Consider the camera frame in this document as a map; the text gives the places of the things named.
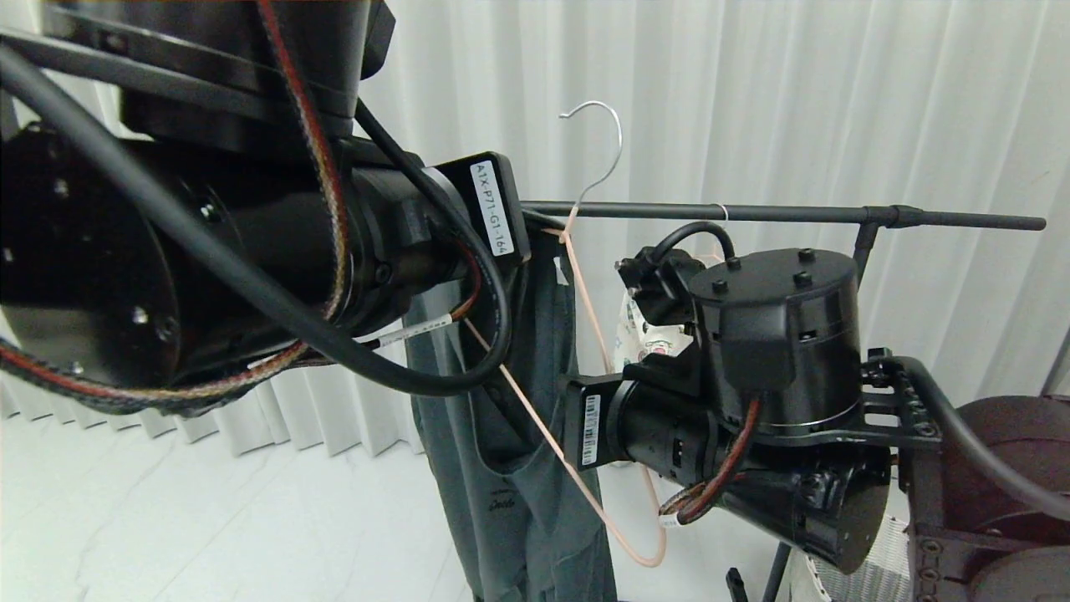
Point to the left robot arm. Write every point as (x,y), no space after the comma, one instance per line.
(209,50)

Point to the dark teal garment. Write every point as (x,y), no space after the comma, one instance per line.
(501,502)

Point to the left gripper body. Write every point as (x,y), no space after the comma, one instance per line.
(276,251)

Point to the white curtain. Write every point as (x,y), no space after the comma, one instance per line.
(794,100)

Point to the white laundry basket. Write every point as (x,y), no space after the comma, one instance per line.
(869,577)

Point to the black clothes rack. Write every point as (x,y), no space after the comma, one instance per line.
(794,213)

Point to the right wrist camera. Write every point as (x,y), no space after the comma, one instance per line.
(660,284)

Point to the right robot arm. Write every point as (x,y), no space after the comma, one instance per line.
(777,334)

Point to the cream printed shorts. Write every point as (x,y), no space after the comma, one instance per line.
(648,339)

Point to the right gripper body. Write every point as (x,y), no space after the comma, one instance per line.
(652,426)

